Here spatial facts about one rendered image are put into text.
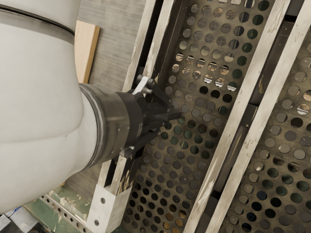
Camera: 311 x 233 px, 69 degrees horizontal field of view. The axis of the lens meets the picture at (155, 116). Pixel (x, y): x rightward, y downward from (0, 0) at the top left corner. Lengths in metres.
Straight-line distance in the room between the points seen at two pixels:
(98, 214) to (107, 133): 0.43
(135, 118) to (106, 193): 0.34
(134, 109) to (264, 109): 0.22
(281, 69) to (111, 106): 0.28
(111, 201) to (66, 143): 0.42
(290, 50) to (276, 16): 0.06
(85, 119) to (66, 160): 0.04
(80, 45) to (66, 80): 0.51
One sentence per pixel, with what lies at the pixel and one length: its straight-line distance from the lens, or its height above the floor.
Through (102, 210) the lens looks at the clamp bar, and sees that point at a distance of 0.61.
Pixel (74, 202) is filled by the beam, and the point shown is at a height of 0.90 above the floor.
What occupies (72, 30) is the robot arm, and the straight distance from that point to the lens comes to 0.18.
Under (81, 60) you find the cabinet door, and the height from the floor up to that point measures 1.22.
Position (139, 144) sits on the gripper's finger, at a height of 1.25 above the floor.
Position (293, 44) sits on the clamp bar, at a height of 1.37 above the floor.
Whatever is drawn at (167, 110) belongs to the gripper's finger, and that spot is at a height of 1.26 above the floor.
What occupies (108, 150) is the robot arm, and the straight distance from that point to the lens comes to 0.23.
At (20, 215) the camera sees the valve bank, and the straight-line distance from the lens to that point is 0.97.
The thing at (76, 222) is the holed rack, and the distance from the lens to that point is 0.72.
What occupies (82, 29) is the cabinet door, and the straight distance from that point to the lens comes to 0.67.
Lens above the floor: 1.52
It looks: 42 degrees down
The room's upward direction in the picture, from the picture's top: straight up
